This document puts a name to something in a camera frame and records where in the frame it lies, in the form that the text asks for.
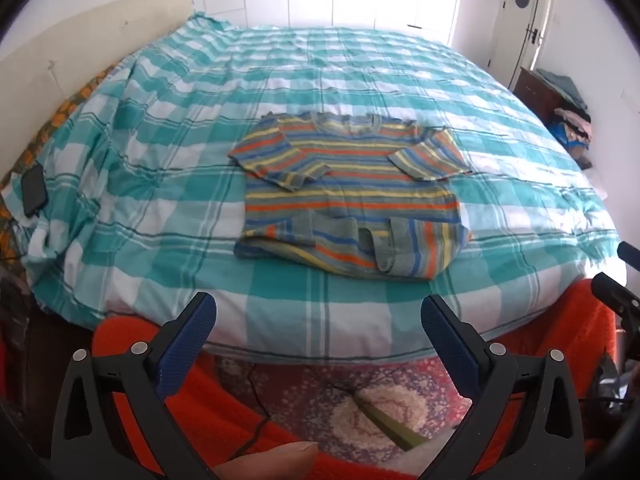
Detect black phone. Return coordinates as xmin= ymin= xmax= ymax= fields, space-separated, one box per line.
xmin=21 ymin=165 xmax=48 ymax=218

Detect black cable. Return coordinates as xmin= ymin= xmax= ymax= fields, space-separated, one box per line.
xmin=239 ymin=360 xmax=273 ymax=461

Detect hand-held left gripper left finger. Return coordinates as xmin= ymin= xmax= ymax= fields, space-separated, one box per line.
xmin=50 ymin=291 xmax=218 ymax=480

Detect green stick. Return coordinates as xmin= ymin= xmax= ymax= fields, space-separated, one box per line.
xmin=350 ymin=395 xmax=429 ymax=449

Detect teal checked duvet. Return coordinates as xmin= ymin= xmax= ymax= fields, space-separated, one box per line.
xmin=25 ymin=10 xmax=623 ymax=363

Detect pile of mixed clothes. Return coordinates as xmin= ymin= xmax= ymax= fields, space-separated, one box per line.
xmin=545 ymin=105 xmax=596 ymax=171

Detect orange knit cloth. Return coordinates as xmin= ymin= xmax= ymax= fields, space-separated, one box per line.
xmin=92 ymin=280 xmax=618 ymax=480

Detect white door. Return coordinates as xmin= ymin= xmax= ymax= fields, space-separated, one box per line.
xmin=482 ymin=0 xmax=558 ymax=91

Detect cream padded headboard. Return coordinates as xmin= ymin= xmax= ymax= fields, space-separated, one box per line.
xmin=0 ymin=0 xmax=196 ymax=181

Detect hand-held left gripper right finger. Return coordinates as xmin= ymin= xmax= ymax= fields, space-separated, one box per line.
xmin=420 ymin=294 xmax=586 ymax=480

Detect striped knit sweater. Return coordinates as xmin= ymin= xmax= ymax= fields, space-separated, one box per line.
xmin=227 ymin=111 xmax=473 ymax=281

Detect person's left hand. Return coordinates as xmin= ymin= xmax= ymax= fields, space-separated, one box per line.
xmin=214 ymin=441 xmax=321 ymax=480

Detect patterned floor rug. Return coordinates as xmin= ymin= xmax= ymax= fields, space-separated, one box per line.
xmin=215 ymin=350 xmax=476 ymax=461

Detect grey-blue folded cloth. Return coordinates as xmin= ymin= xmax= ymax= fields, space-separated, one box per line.
xmin=532 ymin=69 xmax=586 ymax=107

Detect orange patterned sheet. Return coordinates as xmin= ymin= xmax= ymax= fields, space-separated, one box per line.
xmin=0 ymin=60 xmax=126 ymax=221

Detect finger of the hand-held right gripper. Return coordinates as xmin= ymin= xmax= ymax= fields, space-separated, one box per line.
xmin=590 ymin=272 xmax=640 ymax=322
xmin=617 ymin=241 xmax=640 ymax=270

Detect wooden nightstand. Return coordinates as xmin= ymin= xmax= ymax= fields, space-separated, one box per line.
xmin=512 ymin=66 xmax=566 ymax=126

